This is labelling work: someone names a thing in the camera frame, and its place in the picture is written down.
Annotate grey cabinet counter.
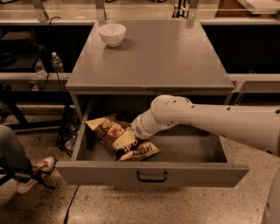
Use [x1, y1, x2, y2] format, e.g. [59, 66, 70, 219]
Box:
[66, 20, 233, 118]

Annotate white and red sneaker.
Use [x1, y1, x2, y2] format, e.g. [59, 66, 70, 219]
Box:
[17, 157, 56, 194]

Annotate grey open top drawer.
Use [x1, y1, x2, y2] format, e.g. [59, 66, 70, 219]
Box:
[57, 95, 249, 187]

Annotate white ceramic bowl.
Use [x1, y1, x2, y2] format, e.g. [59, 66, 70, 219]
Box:
[98, 24, 126, 47]

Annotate clear plastic water bottle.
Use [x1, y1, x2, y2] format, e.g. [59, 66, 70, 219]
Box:
[52, 52, 65, 74]

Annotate black floor cable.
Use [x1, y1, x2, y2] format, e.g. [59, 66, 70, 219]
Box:
[63, 184, 81, 224]

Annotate black drawer handle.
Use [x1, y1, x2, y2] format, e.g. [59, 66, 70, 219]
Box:
[136, 171, 168, 183]

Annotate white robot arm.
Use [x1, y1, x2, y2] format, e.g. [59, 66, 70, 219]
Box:
[114, 95, 280, 157]

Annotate person leg in jeans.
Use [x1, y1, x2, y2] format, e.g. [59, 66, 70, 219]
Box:
[0, 125, 32, 174]

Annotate black side table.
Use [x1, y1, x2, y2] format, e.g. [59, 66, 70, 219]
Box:
[0, 29, 73, 132]

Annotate brown chip bag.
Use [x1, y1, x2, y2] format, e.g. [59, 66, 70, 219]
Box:
[86, 114, 160, 161]

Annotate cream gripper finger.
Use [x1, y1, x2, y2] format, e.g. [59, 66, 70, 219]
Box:
[112, 130, 136, 150]

